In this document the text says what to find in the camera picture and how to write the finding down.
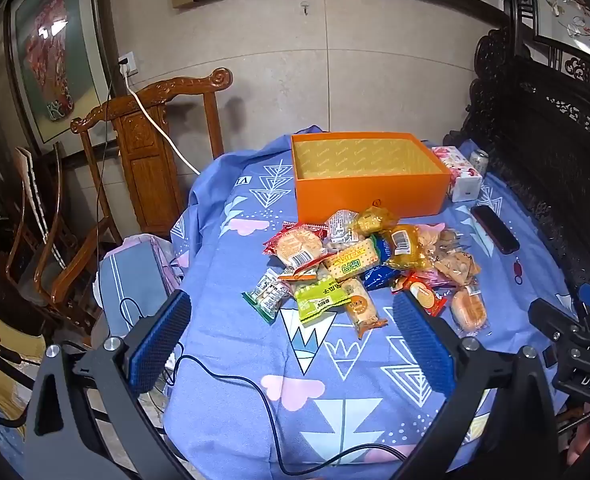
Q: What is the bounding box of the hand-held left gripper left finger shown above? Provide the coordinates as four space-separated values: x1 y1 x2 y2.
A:
22 289 193 480

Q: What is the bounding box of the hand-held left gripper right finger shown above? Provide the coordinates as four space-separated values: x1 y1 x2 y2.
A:
390 290 560 480

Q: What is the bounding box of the red round cake packet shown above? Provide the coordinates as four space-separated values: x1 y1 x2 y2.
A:
392 270 448 317

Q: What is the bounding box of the bread bun packet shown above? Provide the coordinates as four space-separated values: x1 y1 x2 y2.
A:
447 285 490 336

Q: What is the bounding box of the orange cookie packet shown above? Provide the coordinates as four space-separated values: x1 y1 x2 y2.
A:
340 277 388 338

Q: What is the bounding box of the blue snack packet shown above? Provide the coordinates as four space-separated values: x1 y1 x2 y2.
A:
360 262 406 291

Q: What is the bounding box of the brown pastry packet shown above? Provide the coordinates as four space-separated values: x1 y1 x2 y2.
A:
432 250 482 288
417 225 463 257

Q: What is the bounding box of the yellow barcode jelly packet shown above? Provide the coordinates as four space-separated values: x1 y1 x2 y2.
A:
382 224 433 271

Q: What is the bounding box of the yellow square cracker packet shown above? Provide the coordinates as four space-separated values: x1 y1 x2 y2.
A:
322 237 393 281

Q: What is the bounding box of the green edged white ball packet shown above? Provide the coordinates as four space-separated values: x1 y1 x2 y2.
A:
241 270 296 321

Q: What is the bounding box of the yellow green snack packet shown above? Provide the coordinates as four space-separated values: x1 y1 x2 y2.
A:
357 206 400 236

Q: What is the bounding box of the small orange snack packet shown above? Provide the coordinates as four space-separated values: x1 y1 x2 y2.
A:
277 262 326 282

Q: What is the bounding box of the clear white label packet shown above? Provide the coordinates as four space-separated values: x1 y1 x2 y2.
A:
323 210 361 251

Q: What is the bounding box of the red round cracker packet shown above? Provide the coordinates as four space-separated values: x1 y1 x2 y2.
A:
262 225 328 268

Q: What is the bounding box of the orange cardboard box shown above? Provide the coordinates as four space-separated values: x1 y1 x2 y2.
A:
290 131 452 224

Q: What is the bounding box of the person's right hand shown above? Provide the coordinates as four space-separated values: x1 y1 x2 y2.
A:
565 410 590 467

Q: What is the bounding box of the blue printed tablecloth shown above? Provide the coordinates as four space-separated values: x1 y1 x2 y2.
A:
162 125 590 480

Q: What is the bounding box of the folded blue striped cloth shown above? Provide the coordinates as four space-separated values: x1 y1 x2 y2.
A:
98 234 188 341

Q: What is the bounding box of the black phone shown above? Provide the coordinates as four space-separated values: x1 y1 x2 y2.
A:
470 204 520 255

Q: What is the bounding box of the wooden armchair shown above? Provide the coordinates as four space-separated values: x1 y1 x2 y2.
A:
2 142 126 333

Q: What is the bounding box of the dark carved wooden sofa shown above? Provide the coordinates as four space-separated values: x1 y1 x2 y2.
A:
445 0 590 311

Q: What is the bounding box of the yellow bag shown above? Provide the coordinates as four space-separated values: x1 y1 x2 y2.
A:
0 327 46 411

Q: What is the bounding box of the white drink can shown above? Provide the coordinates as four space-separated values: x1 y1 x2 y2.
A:
467 149 490 177

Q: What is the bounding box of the carved wooden chair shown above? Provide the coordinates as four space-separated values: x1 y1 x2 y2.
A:
70 67 233 241

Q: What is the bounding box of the pink floral tissue box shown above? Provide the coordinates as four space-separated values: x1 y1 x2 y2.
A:
431 145 486 203

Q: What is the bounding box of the red flower framed painting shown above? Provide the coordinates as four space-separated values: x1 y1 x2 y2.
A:
2 0 121 153

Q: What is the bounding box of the thin black wall cable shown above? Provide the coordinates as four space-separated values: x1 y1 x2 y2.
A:
92 67 126 281

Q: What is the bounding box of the white power cable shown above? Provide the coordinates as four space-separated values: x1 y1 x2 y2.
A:
120 60 202 177

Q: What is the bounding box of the white wall socket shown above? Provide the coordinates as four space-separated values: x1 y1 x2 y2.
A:
118 51 140 78

